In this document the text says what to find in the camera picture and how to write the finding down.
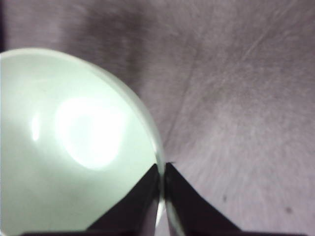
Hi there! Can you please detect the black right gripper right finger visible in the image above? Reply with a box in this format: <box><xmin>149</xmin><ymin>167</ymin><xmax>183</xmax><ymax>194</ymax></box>
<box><xmin>164</xmin><ymin>162</ymin><xmax>302</xmax><ymax>236</ymax></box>

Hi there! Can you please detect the pale green ceramic bowl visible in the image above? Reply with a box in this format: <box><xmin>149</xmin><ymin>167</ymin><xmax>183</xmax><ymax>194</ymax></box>
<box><xmin>0</xmin><ymin>48</ymin><xmax>166</xmax><ymax>236</ymax></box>

